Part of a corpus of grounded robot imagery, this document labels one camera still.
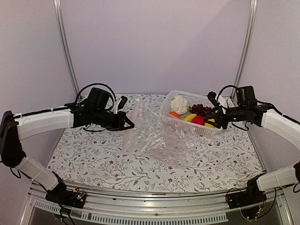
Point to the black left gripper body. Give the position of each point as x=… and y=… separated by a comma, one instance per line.
x=116, y=124

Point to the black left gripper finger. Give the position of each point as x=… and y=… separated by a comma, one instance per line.
x=127, y=122
x=125, y=127

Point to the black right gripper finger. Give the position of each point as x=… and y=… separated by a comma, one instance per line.
x=210, y=125
x=212, y=114

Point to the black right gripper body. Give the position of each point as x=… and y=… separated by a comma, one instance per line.
x=221, y=118

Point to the red toy pepper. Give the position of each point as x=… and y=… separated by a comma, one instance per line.
x=198, y=120

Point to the clear zip top bag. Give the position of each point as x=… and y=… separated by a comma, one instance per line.
x=159, y=137

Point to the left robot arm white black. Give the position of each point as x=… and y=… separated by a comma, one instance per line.
x=101, y=107

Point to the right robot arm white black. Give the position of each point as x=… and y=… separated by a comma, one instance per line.
x=264, y=115

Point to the yellow lemon toy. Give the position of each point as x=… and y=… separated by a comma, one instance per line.
x=210, y=120

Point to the dark red grapes toy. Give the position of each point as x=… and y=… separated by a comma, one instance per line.
x=200, y=110

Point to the yellow banana toy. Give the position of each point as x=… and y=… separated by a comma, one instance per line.
x=190, y=117

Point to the white plastic basket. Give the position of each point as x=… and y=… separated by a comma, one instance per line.
x=192, y=99

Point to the white cauliflower toy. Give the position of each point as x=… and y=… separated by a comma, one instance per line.
x=179, y=105

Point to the orange toy fruit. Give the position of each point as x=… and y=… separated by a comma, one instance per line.
x=174, y=114

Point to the floral table cloth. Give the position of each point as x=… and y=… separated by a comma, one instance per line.
x=226, y=160

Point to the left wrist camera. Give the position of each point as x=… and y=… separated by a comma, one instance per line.
x=120, y=104

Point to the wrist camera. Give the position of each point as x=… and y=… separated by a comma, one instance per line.
x=217, y=101
x=120, y=104

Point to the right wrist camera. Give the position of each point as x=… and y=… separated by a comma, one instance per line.
x=217, y=101

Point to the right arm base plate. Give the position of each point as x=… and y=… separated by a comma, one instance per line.
x=237, y=198

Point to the front aluminium rail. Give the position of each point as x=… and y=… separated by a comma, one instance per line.
x=106, y=206

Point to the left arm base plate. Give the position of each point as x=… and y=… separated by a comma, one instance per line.
x=74, y=198

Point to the right aluminium frame post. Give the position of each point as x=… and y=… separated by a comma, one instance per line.
x=247, y=41

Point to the aluminium frame post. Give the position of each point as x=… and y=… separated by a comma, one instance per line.
x=64, y=44
x=247, y=41

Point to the left aluminium frame post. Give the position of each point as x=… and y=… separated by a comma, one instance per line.
x=64, y=44

